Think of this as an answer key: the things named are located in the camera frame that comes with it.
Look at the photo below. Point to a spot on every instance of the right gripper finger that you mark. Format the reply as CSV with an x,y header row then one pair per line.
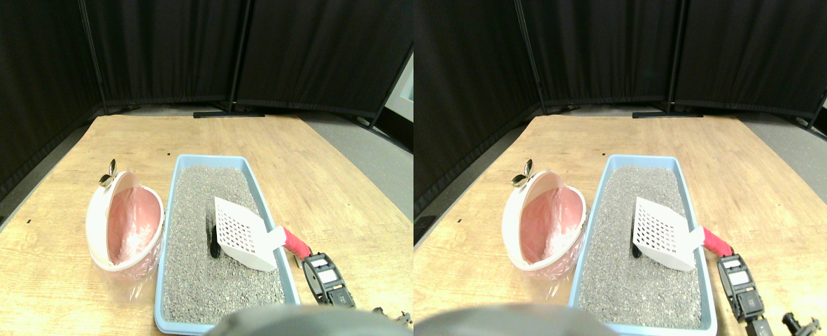
x,y
724,273
310,269

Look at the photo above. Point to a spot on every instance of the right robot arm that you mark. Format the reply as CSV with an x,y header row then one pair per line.
x,y
762,329

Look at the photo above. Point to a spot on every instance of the black lump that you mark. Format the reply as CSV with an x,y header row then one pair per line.
x,y
636,250
213,246

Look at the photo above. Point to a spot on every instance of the blue litter tray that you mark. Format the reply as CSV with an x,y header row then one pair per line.
x,y
193,280
609,280

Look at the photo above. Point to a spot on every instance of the white bin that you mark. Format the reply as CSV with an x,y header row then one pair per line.
x,y
99,224
515,224

